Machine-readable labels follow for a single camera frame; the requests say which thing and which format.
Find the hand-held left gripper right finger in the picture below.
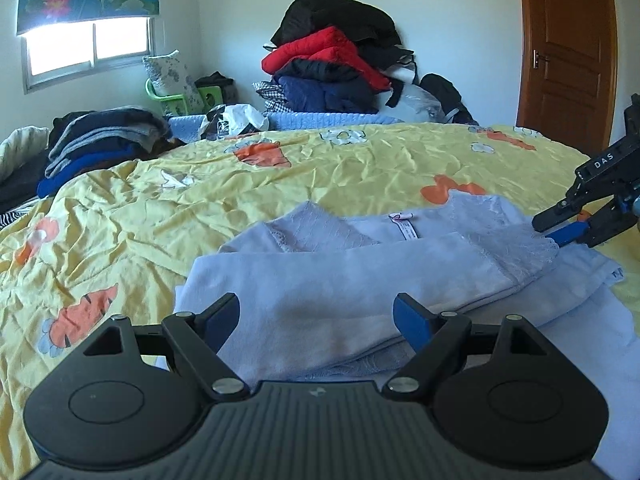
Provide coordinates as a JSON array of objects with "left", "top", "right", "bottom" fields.
[{"left": 383, "top": 292, "right": 556, "bottom": 401}]

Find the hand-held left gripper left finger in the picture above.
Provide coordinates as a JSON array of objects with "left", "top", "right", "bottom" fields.
[{"left": 82, "top": 292, "right": 251, "bottom": 401}]

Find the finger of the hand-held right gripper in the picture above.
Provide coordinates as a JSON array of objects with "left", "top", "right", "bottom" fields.
[
  {"left": 532, "top": 187, "right": 603, "bottom": 234},
  {"left": 545, "top": 195, "right": 640, "bottom": 250}
]

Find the white lace garment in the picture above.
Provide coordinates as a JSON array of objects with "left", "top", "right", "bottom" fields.
[{"left": 172, "top": 194, "right": 562, "bottom": 382}]

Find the stack of folded dark clothes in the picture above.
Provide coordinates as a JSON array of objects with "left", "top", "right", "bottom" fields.
[{"left": 37, "top": 106, "right": 174, "bottom": 199}]

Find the white folded cloth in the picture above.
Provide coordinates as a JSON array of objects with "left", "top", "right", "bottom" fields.
[{"left": 500, "top": 245, "right": 637, "bottom": 356}]

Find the wooden door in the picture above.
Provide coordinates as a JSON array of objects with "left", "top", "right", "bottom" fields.
[{"left": 516, "top": 0, "right": 619, "bottom": 154}]

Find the yellow carrot print bedsheet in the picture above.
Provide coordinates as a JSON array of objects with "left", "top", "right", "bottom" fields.
[{"left": 0, "top": 124, "right": 640, "bottom": 480}]

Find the black bag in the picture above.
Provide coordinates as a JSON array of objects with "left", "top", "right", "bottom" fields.
[{"left": 420, "top": 73, "right": 479, "bottom": 125}]

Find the grey plastic bag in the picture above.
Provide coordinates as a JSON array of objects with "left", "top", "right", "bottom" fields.
[{"left": 386, "top": 67, "right": 447, "bottom": 124}]

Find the white printed plastic bag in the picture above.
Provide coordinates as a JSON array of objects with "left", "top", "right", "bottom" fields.
[{"left": 200, "top": 103, "right": 271, "bottom": 141}]

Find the blue knitted blanket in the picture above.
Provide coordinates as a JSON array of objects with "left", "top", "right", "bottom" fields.
[{"left": 167, "top": 110, "right": 407, "bottom": 144}]

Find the green plastic chair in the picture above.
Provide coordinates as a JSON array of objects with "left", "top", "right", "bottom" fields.
[{"left": 145, "top": 77, "right": 223, "bottom": 117}]

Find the houndstooth cloth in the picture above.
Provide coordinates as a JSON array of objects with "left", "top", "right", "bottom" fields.
[{"left": 252, "top": 80, "right": 292, "bottom": 114}]

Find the black cloth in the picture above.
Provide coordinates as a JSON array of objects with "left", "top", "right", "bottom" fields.
[{"left": 195, "top": 72, "right": 239, "bottom": 106}]

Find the dark cloth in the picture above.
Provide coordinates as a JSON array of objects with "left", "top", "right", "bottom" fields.
[{"left": 0, "top": 151, "right": 55, "bottom": 216}]

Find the navy jacket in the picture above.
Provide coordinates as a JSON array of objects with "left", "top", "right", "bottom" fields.
[{"left": 274, "top": 60, "right": 382, "bottom": 115}]

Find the floral pillow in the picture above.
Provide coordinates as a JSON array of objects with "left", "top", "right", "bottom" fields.
[{"left": 142, "top": 50, "right": 206, "bottom": 116}]

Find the white quilt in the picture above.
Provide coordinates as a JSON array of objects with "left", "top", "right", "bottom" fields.
[{"left": 0, "top": 127, "right": 51, "bottom": 184}]

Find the window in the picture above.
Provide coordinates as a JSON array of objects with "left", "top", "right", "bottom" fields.
[{"left": 21, "top": 16, "right": 157, "bottom": 94}]

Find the black jacket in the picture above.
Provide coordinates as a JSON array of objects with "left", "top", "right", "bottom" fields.
[{"left": 270, "top": 0, "right": 404, "bottom": 50}]

